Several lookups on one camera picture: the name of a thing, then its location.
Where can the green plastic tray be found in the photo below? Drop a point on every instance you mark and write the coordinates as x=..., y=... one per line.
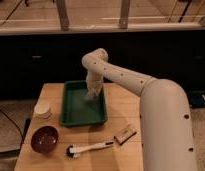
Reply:
x=76, y=111

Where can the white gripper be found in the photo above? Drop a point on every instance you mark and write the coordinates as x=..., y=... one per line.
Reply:
x=94, y=82

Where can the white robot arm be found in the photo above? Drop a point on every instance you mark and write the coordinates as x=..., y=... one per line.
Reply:
x=165, y=121

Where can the dark red bowl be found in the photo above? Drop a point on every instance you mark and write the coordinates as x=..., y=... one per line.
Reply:
x=44, y=140

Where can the wooden block scrubber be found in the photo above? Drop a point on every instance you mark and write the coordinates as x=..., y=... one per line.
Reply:
x=125, y=134

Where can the white handled dish brush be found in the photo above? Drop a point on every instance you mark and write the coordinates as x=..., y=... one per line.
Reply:
x=74, y=151

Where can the blue sponge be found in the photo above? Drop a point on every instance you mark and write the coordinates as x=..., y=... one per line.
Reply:
x=90, y=97

